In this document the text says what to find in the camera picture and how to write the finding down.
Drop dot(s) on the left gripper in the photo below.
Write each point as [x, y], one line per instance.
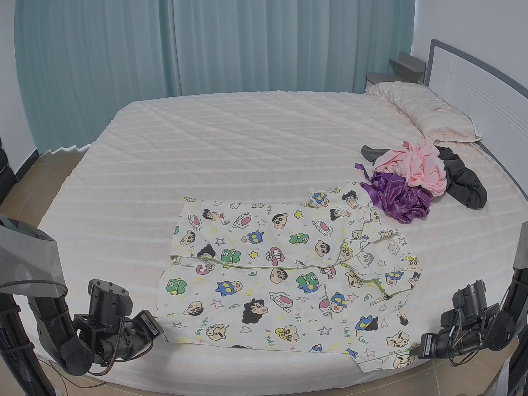
[140, 336]

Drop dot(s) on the purple garment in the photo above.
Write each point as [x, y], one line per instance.
[400, 200]

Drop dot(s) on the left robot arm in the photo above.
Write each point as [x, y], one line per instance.
[53, 328]

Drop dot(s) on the grey bedside table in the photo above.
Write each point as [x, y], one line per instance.
[406, 62]

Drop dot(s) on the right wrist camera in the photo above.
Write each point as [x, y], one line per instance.
[448, 319]

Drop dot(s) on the dark grey garment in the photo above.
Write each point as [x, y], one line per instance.
[466, 184]

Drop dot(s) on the blue-green curtain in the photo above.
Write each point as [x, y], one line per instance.
[247, 35]

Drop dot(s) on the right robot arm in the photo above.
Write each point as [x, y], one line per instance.
[499, 328]

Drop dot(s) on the bed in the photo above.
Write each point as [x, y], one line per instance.
[247, 147]

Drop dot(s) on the pink garment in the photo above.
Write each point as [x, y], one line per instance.
[425, 171]

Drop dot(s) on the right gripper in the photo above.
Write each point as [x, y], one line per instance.
[437, 345]

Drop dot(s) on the white printed pyjama top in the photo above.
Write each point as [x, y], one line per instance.
[268, 287]

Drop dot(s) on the cream pillow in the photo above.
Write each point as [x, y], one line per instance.
[437, 116]

